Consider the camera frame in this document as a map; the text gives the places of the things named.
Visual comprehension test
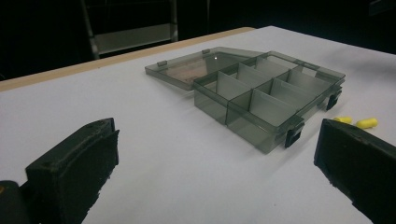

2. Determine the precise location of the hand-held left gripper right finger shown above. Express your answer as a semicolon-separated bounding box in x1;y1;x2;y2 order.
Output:
313;118;396;224

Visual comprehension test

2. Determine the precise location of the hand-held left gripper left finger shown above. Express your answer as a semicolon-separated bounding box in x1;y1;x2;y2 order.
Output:
25;117;120;224

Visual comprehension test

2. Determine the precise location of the yellow foam earplug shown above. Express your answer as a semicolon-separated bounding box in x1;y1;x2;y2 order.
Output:
332;116;353;125
355;117;379;130

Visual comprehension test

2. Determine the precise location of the grey transparent compartment box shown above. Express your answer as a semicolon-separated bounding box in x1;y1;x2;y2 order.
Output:
144;46;347;155

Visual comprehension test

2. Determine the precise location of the metal shelf rack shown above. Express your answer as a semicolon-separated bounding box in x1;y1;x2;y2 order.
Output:
78;0;180;61

